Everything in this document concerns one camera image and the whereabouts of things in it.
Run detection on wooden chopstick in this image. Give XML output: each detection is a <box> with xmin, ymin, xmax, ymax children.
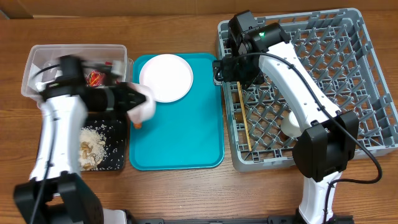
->
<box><xmin>236</xmin><ymin>82</ymin><xmax>252</xmax><ymax>152</ymax></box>

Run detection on pink bowl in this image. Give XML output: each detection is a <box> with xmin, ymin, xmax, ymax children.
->
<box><xmin>127</xmin><ymin>83</ymin><xmax>156</xmax><ymax>124</ymax></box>

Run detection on red snack wrapper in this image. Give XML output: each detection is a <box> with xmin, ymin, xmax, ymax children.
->
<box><xmin>85</xmin><ymin>62</ymin><xmax>113</xmax><ymax>87</ymax></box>

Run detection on rice and peanut leftovers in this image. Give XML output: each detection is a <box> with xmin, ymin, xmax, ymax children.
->
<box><xmin>79</xmin><ymin>123</ymin><xmax>126</xmax><ymax>171</ymax></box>

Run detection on white paper cup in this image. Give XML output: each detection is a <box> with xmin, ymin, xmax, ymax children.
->
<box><xmin>280</xmin><ymin>111</ymin><xmax>302</xmax><ymax>138</ymax></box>

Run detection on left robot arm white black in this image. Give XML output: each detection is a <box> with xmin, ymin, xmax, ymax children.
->
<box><xmin>13</xmin><ymin>55</ymin><xmax>156</xmax><ymax>223</ymax></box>

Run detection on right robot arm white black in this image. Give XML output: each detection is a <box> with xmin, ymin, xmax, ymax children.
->
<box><xmin>213</xmin><ymin>11</ymin><xmax>360</xmax><ymax>223</ymax></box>

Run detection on grey dishwasher rack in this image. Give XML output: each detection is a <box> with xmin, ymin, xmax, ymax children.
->
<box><xmin>222</xmin><ymin>8</ymin><xmax>397</xmax><ymax>172</ymax></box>

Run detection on clear plastic bin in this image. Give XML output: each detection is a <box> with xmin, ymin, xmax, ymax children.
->
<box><xmin>21</xmin><ymin>44</ymin><xmax>134</xmax><ymax>105</ymax></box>

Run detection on white plate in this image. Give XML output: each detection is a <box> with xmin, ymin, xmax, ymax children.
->
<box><xmin>139</xmin><ymin>54</ymin><xmax>193</xmax><ymax>103</ymax></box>

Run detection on black tray bin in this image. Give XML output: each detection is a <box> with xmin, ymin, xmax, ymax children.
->
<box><xmin>79</xmin><ymin>113</ymin><xmax>127</xmax><ymax>171</ymax></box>

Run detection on teal plastic tray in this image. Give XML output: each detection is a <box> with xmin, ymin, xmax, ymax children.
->
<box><xmin>129</xmin><ymin>53</ymin><xmax>224</xmax><ymax>170</ymax></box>

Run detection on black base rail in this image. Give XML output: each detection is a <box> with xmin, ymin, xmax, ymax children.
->
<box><xmin>124</xmin><ymin>215</ymin><xmax>355</xmax><ymax>224</ymax></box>

